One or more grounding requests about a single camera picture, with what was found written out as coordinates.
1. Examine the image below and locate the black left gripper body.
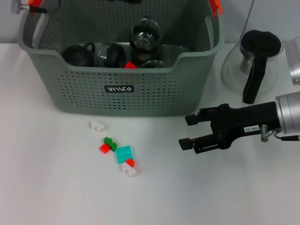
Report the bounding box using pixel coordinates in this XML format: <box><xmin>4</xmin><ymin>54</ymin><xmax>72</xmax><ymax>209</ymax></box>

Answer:
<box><xmin>106</xmin><ymin>0</ymin><xmax>143</xmax><ymax>4</ymax></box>

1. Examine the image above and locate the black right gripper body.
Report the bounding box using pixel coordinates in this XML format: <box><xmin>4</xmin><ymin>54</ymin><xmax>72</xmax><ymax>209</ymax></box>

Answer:
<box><xmin>200</xmin><ymin>102</ymin><xmax>278</xmax><ymax>150</ymax></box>

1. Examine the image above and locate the grey-green perforated storage basket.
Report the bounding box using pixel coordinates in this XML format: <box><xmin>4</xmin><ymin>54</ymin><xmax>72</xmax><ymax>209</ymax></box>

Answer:
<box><xmin>18</xmin><ymin>0</ymin><xmax>225</xmax><ymax>118</ymax></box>

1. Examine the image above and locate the black clay teapot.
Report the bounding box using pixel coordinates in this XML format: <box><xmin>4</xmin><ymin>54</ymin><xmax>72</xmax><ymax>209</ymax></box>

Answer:
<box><xmin>62</xmin><ymin>42</ymin><xmax>96</xmax><ymax>68</ymax></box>

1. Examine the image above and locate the teal square toy brick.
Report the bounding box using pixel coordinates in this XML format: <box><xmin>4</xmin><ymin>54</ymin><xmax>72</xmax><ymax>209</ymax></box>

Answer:
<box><xmin>114</xmin><ymin>145</ymin><xmax>134</xmax><ymax>164</ymax></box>

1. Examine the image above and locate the glass pitcher with black lid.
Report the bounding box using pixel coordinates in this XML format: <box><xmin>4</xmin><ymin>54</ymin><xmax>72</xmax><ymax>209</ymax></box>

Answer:
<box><xmin>221</xmin><ymin>30</ymin><xmax>284</xmax><ymax>104</ymax></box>

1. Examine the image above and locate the white toy brick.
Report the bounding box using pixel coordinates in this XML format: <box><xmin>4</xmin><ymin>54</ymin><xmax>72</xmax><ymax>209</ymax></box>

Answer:
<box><xmin>120</xmin><ymin>163</ymin><xmax>138</xmax><ymax>178</ymax></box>

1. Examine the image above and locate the dark green toy brick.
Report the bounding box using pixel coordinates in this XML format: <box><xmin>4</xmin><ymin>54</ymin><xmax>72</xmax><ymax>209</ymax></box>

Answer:
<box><xmin>104</xmin><ymin>136</ymin><xmax>117</xmax><ymax>152</ymax></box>

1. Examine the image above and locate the translucent clear toy brick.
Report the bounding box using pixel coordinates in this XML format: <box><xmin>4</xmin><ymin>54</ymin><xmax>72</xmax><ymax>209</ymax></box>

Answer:
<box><xmin>88</xmin><ymin>120</ymin><xmax>106</xmax><ymax>133</ymax></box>

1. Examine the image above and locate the right gripper cable with plug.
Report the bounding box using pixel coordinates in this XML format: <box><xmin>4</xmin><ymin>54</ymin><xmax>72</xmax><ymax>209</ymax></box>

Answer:
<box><xmin>260</xmin><ymin>124</ymin><xmax>300</xmax><ymax>143</ymax></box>

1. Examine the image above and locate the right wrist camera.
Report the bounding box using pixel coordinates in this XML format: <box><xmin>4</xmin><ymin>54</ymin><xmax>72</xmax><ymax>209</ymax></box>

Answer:
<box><xmin>283</xmin><ymin>36</ymin><xmax>300</xmax><ymax>86</ymax></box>

